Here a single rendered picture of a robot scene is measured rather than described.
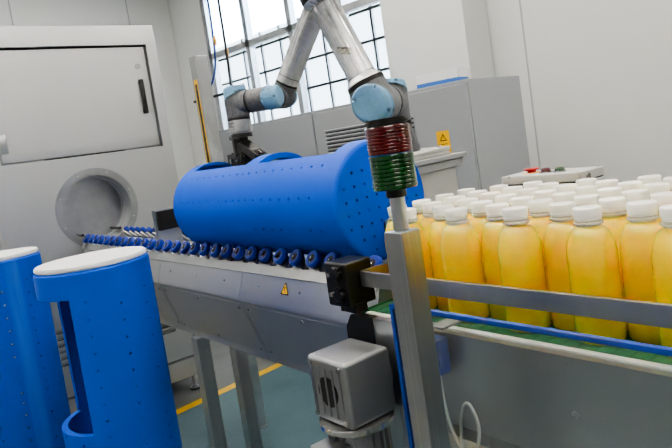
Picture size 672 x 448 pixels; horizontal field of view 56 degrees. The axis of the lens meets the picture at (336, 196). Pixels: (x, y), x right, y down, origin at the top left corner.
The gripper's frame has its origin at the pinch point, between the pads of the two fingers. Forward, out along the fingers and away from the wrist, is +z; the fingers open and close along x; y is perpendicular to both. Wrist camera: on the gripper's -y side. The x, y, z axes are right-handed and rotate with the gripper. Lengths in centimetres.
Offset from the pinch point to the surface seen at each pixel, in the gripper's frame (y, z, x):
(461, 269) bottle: -105, 11, 23
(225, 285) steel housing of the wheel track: -6.9, 24.7, 18.4
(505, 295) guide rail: -116, 14, 26
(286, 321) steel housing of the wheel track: -38, 32, 18
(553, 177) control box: -97, 1, -19
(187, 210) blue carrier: 8.5, 1.7, 19.6
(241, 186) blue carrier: -25.1, -4.7, 18.0
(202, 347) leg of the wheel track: 30, 52, 13
